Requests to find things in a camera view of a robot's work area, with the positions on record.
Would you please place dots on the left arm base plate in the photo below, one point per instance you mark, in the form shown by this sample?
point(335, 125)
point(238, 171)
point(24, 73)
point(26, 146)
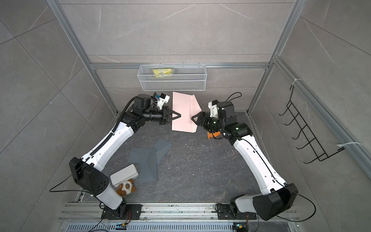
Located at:
point(121, 211)

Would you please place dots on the black wire hook rack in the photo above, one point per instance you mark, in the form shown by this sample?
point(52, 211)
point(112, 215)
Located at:
point(306, 132)

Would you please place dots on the grey envelope lower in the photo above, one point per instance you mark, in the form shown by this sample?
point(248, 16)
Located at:
point(148, 166)

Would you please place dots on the grey envelope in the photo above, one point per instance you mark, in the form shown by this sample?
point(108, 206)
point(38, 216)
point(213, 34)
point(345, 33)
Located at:
point(136, 153)
point(162, 147)
point(148, 166)

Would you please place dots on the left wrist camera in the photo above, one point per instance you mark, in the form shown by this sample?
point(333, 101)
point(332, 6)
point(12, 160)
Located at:
point(160, 100)

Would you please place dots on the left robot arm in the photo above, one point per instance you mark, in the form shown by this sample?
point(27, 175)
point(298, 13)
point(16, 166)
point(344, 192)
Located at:
point(87, 170)

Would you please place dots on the orange shark plush toy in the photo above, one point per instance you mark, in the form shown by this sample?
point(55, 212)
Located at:
point(215, 135)

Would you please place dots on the aluminium rail base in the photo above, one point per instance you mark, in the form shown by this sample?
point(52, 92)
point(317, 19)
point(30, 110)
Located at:
point(170, 217)

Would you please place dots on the pink envelope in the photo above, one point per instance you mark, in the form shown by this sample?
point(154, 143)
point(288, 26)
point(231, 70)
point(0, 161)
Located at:
point(187, 106)

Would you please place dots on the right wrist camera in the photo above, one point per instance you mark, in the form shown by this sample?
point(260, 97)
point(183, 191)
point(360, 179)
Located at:
point(213, 108)

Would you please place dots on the grey envelope upper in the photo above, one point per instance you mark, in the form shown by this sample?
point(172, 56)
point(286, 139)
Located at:
point(162, 147)

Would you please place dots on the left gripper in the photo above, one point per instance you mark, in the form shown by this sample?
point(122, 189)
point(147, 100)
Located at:
point(165, 119)

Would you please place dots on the yellow packet in basket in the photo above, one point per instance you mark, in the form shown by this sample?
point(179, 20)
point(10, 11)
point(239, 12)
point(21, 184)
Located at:
point(163, 72)

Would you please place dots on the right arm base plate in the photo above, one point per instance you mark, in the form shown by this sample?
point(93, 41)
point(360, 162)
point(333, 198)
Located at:
point(230, 211)

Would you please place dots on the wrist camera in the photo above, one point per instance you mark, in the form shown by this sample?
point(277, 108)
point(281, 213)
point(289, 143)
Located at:
point(160, 100)
point(213, 108)

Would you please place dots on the grey envelope left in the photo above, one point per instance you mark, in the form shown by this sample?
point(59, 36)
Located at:
point(136, 153)

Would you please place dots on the white rectangular box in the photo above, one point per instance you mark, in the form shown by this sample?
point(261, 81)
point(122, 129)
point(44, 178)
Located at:
point(129, 172)

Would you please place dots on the brown panda plush toy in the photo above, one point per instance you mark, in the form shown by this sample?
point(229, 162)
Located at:
point(126, 188)

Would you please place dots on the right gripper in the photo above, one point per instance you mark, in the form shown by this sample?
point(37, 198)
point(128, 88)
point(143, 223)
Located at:
point(204, 123)

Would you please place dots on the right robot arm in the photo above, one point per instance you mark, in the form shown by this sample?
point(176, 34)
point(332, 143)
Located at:
point(276, 195)

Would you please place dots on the white wire mesh basket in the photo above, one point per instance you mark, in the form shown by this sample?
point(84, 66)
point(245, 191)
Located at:
point(186, 78)

